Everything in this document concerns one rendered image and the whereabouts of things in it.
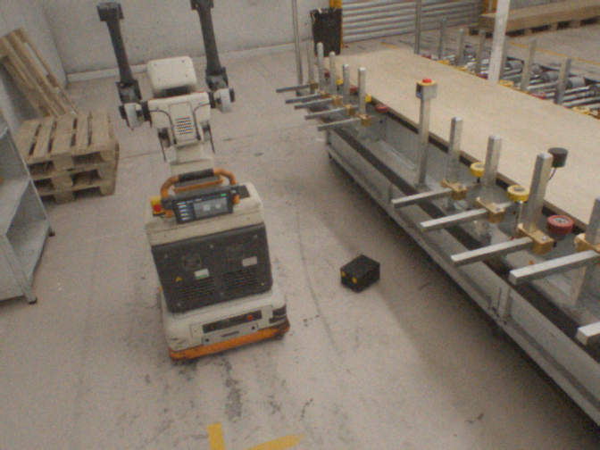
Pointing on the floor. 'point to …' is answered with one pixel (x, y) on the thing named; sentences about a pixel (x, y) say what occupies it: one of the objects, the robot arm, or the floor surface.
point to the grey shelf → (18, 220)
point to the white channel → (498, 40)
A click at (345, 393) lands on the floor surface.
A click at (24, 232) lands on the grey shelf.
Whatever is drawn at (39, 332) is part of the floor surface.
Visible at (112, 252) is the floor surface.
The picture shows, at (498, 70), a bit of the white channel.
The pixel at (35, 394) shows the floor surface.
